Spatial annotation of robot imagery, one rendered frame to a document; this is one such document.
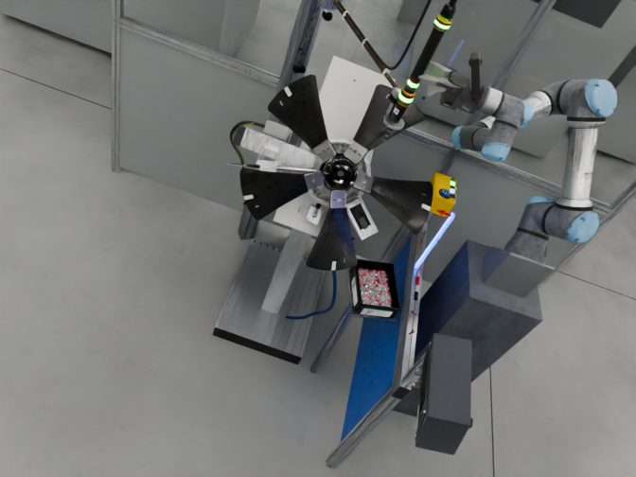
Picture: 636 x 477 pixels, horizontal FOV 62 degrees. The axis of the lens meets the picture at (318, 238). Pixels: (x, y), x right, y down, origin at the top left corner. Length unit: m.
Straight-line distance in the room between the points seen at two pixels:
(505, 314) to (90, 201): 2.27
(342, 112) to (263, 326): 1.18
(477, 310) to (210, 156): 1.67
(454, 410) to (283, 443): 1.30
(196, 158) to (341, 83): 1.18
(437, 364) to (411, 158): 1.43
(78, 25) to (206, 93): 1.70
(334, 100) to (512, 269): 0.93
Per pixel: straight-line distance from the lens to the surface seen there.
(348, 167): 1.86
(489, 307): 2.10
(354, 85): 2.17
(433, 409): 1.44
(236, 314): 2.75
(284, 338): 2.74
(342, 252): 1.95
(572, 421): 3.45
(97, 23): 4.20
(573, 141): 1.97
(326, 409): 2.72
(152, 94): 2.93
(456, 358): 1.53
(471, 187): 2.82
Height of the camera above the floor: 2.40
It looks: 47 degrees down
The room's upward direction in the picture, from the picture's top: 24 degrees clockwise
